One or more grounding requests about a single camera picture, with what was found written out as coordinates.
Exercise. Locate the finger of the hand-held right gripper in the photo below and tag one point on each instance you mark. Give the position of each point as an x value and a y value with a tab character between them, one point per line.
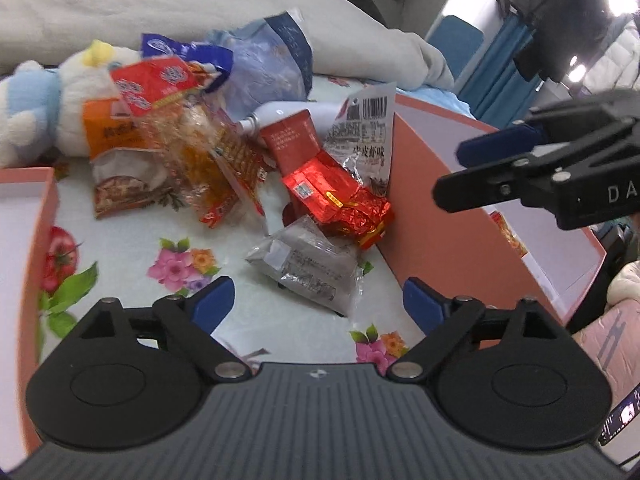
495	145
480	185

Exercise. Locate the blue and white snack packet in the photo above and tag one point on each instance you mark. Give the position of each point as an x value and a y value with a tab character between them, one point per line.
200	57

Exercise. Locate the blue chair back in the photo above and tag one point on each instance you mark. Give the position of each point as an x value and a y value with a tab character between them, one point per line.
452	40

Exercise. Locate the cream fleece cloth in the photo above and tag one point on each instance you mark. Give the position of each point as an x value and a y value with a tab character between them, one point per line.
625	282

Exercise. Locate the white and blue plush toy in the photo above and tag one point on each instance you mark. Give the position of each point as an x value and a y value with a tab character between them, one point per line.
75	90

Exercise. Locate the white bottle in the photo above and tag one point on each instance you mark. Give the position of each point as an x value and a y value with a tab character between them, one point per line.
280	112

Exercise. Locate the white padded jacket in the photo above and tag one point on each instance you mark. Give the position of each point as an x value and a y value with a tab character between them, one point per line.
617	55

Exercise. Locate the orange snack bag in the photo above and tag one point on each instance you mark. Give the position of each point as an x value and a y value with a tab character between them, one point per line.
110	130

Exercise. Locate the pink printed cloth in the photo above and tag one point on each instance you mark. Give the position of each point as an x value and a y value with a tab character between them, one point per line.
610	340

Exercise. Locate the clear orange-red snack packet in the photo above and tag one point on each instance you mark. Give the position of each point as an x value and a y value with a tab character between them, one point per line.
245	160

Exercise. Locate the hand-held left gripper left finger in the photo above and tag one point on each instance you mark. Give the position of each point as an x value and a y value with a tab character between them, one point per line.
215	300

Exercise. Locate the clear red-label snack packet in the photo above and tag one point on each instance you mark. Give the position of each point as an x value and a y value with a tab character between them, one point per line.
150	85

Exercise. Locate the small orange snack packet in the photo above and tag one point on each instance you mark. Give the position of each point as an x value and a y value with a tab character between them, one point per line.
507	235

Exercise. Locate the dark hanging clothes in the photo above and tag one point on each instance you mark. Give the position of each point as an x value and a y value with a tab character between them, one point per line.
575	20

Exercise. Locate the red foil packet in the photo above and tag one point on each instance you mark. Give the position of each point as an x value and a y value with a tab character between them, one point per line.
325	190

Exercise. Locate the dark red pouch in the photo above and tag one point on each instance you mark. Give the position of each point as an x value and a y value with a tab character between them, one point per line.
290	140

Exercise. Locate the pink cardboard box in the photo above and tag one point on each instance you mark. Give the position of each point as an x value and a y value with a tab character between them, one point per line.
430	210

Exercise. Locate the blue curtain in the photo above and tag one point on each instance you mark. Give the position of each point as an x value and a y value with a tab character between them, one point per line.
500	70

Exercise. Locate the white printed snack packet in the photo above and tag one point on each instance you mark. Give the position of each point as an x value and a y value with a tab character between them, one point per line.
365	130

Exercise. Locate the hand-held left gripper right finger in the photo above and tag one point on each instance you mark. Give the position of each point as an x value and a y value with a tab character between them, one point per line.
422	305

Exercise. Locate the black phone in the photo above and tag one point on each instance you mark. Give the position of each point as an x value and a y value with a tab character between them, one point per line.
622	417

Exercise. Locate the grey packet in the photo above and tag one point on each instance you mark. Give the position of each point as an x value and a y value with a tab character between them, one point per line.
305	260

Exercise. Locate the blue translucent plastic bag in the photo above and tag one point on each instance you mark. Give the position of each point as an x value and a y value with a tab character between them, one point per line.
260	70

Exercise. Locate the grey blanket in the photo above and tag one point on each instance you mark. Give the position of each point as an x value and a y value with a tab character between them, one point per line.
200	10

